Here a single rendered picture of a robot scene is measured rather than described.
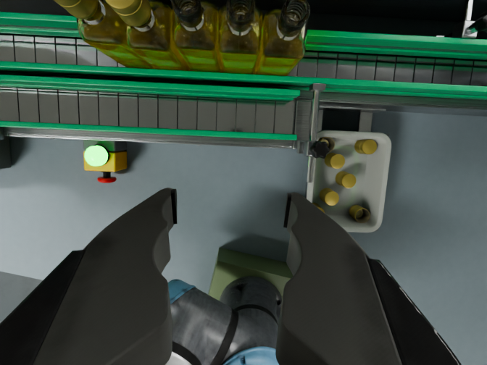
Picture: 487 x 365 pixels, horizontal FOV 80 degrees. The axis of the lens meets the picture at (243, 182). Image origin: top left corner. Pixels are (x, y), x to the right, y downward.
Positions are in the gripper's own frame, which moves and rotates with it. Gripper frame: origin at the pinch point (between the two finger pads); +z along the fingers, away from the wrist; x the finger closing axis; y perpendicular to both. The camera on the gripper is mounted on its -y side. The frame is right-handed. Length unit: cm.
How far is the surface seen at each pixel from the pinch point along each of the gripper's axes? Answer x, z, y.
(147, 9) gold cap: -9.9, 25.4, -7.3
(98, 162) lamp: -29, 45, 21
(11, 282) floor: -116, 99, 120
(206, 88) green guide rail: -5.2, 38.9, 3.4
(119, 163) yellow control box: -26, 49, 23
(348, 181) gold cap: 26, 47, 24
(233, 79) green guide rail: -0.7, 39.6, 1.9
